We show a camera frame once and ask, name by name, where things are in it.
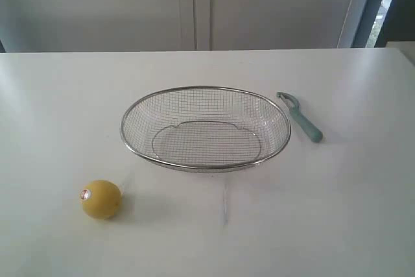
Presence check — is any oval steel mesh basket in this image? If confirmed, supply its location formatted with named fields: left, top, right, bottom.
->
left=120, top=86, right=291, bottom=173

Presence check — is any yellow lemon with sticker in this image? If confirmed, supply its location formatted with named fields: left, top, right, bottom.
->
left=80, top=180, right=122, bottom=219

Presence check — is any teal handled peeler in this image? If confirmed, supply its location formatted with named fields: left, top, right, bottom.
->
left=277, top=92, right=323, bottom=143

